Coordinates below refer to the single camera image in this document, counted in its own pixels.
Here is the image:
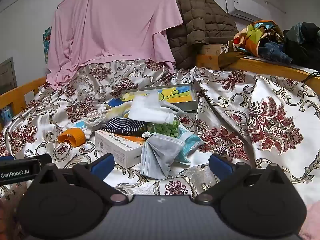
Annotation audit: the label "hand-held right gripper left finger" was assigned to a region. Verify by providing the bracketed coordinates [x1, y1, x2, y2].
[34, 153, 130, 205]

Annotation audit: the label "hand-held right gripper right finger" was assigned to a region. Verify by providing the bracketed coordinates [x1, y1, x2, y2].
[194, 154, 292, 205]

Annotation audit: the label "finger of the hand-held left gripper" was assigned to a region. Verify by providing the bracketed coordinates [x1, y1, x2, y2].
[37, 154, 52, 170]

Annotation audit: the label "orange silicone cup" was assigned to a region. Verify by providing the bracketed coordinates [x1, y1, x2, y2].
[57, 127, 87, 148]

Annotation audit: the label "navy striped knit cloth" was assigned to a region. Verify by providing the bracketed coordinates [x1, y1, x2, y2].
[101, 117, 148, 134]

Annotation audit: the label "white lace round cloth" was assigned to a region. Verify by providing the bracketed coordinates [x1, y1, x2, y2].
[86, 110, 110, 128]

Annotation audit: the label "grey face mask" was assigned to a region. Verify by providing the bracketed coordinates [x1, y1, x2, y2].
[140, 132, 187, 180]

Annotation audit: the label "white and orange carton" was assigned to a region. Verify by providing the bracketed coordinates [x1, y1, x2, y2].
[94, 129, 147, 170]

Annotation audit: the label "teal plastic packet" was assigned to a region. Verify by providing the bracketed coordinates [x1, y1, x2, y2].
[175, 126, 205, 167]

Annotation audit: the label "blue and white packet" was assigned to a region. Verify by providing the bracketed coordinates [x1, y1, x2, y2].
[70, 120, 93, 139]

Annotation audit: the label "green patterned pouch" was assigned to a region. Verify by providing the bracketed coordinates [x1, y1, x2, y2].
[146, 120, 181, 139]

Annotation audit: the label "floral satin blanket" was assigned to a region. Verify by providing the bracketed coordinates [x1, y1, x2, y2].
[0, 59, 320, 205]

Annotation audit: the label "grey sock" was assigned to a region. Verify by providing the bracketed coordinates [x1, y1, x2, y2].
[160, 102, 186, 117]

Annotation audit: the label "grey door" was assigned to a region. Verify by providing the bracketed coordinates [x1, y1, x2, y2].
[0, 57, 17, 95]

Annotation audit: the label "pink fluffy cloth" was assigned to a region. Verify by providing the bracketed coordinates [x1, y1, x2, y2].
[299, 202, 320, 240]

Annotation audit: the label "brown printed cloth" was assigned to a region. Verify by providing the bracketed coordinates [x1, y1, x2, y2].
[218, 41, 249, 70]

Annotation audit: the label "blue jeans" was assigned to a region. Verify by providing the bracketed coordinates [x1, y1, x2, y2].
[259, 41, 294, 64]

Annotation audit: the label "colourful patchwork cloth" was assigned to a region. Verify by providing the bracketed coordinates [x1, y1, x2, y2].
[232, 20, 285, 57]

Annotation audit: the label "pink sheet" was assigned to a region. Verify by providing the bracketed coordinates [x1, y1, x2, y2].
[46, 0, 185, 90]

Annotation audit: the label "black clothing pile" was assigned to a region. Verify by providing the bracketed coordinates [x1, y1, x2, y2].
[284, 22, 320, 67]

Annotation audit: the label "brown quilted jacket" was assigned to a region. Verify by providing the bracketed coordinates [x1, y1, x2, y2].
[167, 0, 239, 69]

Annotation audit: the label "white air conditioner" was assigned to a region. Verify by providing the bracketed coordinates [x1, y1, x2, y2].
[225, 0, 287, 22]

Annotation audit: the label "wooden bunk frame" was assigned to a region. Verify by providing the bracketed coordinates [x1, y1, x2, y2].
[195, 54, 320, 90]

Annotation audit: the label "blue wall poster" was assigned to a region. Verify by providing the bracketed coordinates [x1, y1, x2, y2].
[43, 26, 52, 64]

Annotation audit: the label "black cable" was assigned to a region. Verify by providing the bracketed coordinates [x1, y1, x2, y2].
[300, 71, 320, 83]

